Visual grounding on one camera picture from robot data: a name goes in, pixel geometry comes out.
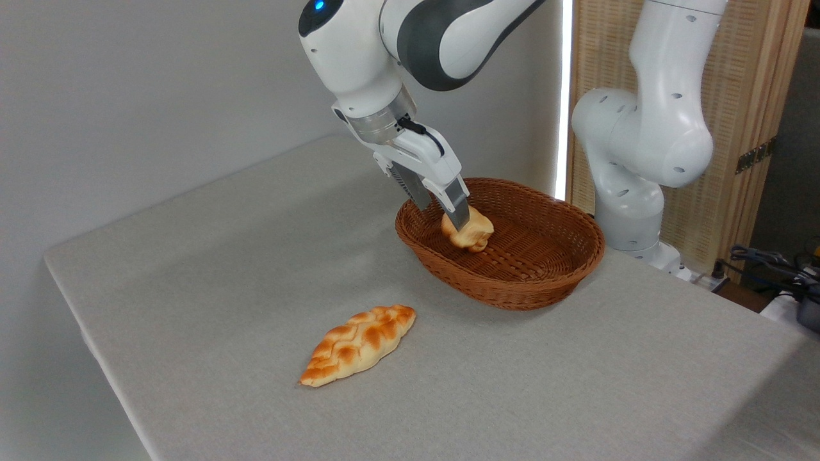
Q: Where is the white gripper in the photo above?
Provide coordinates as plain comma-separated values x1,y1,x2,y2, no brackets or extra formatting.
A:
331,105,473,233

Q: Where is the small round bread roll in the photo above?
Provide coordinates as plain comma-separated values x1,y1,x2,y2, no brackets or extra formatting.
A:
440,204,495,254

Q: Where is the brown oval wicker basket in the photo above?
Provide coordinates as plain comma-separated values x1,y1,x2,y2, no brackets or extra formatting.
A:
395,177,606,312

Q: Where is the long braided bread loaf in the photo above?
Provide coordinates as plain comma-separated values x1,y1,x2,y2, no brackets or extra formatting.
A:
299,304,417,388

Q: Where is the grey fabric tablecloth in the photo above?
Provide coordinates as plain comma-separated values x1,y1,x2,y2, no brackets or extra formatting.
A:
43,133,820,461

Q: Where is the white power strip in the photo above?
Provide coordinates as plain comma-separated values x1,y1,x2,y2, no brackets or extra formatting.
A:
678,265,731,294

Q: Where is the dark metal screen hinge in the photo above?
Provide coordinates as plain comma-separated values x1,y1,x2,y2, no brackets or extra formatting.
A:
735,137,778,175

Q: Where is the wooden woven folding screen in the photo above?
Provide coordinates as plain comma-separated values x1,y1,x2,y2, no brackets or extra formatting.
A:
566,0,812,277

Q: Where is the grey box device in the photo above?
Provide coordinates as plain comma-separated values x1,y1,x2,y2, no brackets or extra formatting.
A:
796,297,820,333

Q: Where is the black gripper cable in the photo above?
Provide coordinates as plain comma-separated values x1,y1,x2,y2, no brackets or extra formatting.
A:
395,115,447,158

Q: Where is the bundle of dark cables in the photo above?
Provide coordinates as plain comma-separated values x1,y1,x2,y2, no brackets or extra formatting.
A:
729,245,820,303

